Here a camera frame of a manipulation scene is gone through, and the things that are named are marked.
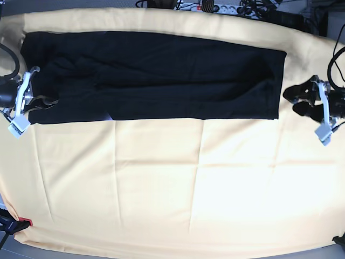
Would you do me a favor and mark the black clamp at right corner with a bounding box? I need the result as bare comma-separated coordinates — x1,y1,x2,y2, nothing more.
332,234,345,247

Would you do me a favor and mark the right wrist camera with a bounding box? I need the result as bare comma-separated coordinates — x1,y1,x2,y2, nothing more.
8,114,31,139

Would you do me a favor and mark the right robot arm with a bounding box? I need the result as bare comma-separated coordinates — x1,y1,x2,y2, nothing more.
1,44,58,121

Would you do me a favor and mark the black T-shirt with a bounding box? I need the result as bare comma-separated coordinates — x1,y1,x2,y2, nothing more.
20,31,286,124

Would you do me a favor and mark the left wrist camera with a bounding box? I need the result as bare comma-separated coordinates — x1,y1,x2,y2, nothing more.
315,123,333,146

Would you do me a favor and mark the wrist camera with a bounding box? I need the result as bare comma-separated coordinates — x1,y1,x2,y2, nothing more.
8,114,31,139
315,123,333,146

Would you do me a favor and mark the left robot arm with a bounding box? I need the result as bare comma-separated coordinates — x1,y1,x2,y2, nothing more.
283,48,344,123

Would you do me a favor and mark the red and black table clamp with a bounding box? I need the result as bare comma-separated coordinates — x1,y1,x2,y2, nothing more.
1,209,32,235

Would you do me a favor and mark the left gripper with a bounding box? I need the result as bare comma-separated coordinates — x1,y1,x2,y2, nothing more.
282,76,340,124

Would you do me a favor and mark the white power strip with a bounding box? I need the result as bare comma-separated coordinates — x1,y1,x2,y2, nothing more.
175,1,258,19

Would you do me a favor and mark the yellow tablecloth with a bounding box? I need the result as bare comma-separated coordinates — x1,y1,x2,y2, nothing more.
0,6,345,254

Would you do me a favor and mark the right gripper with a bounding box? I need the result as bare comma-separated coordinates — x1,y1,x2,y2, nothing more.
5,66,59,116

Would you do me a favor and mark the black box on floor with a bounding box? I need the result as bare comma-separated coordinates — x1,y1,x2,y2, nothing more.
265,10,304,30

